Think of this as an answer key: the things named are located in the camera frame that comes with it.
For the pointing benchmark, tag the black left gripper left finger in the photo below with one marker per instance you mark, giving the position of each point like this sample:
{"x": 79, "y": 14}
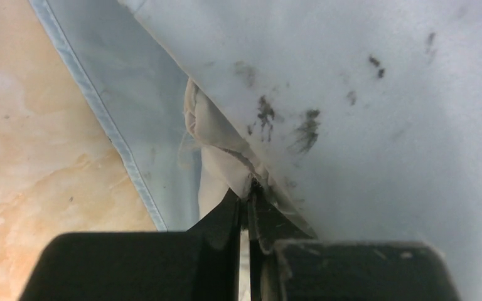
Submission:
{"x": 200, "y": 263}

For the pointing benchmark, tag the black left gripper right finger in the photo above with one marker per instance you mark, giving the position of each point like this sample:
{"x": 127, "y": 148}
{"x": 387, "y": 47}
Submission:
{"x": 288, "y": 264}

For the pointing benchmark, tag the white pillow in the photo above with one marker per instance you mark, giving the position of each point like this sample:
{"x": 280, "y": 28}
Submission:
{"x": 228, "y": 162}

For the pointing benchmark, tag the light blue pillowcase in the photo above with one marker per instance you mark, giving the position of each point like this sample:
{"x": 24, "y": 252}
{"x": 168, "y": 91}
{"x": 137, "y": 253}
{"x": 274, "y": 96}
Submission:
{"x": 372, "y": 108}

